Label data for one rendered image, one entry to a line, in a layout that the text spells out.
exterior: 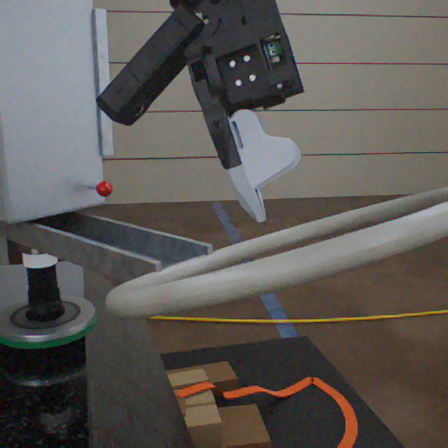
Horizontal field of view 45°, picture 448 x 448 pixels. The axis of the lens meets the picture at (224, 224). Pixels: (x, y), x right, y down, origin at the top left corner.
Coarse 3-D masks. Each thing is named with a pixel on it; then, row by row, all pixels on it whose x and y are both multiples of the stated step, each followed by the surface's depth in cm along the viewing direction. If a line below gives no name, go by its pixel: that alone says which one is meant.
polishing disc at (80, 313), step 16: (16, 304) 124; (64, 304) 124; (80, 304) 125; (0, 320) 116; (16, 320) 116; (64, 320) 116; (80, 320) 116; (16, 336) 110; (32, 336) 109; (48, 336) 110; (64, 336) 112
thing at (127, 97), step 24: (168, 24) 44; (192, 24) 44; (144, 48) 45; (168, 48) 44; (120, 72) 45; (144, 72) 45; (168, 72) 47; (120, 96) 45; (144, 96) 47; (120, 120) 47
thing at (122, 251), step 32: (0, 224) 112; (32, 224) 103; (64, 224) 116; (96, 224) 108; (128, 224) 101; (64, 256) 97; (96, 256) 89; (128, 256) 83; (160, 256) 96; (192, 256) 90
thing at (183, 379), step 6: (186, 372) 243; (192, 372) 243; (198, 372) 243; (204, 372) 243; (174, 378) 238; (180, 378) 238; (186, 378) 238; (192, 378) 238; (198, 378) 238; (204, 378) 238; (174, 384) 233; (180, 384) 234; (186, 384) 234; (192, 384) 235
